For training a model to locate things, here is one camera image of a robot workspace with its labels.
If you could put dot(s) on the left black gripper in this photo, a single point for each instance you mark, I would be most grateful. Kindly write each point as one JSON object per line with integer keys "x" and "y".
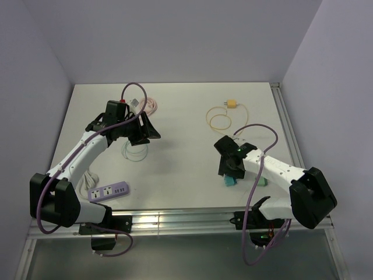
{"x": 145, "y": 132}

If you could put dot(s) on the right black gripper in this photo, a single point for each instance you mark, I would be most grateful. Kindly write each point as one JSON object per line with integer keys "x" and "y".
{"x": 239, "y": 174}

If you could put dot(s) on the blue adapter plug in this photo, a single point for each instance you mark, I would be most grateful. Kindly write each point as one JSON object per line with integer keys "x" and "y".
{"x": 230, "y": 181}

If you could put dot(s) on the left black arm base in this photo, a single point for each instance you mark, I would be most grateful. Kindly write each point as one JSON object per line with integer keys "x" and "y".
{"x": 104, "y": 235}

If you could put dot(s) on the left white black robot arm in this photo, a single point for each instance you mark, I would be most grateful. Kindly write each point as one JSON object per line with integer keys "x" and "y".
{"x": 53, "y": 196}

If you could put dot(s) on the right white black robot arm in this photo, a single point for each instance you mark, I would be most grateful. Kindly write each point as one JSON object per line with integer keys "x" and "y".
{"x": 309, "y": 197}

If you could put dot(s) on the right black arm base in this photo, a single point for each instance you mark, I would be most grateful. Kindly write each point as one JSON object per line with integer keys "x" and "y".
{"x": 256, "y": 221}

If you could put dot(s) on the green adapter plug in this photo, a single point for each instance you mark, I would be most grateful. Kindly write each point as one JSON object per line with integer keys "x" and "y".
{"x": 262, "y": 182}

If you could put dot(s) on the yellow charger plug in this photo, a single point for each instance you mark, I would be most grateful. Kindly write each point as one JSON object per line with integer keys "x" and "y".
{"x": 231, "y": 103}

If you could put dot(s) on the purple power strip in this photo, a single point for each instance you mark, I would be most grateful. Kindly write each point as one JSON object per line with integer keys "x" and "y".
{"x": 108, "y": 192}

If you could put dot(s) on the aluminium front rail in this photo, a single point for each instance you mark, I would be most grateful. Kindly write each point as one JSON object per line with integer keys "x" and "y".
{"x": 168, "y": 223}

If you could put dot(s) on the aluminium side rail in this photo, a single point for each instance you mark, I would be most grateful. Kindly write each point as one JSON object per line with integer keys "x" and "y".
{"x": 287, "y": 126}

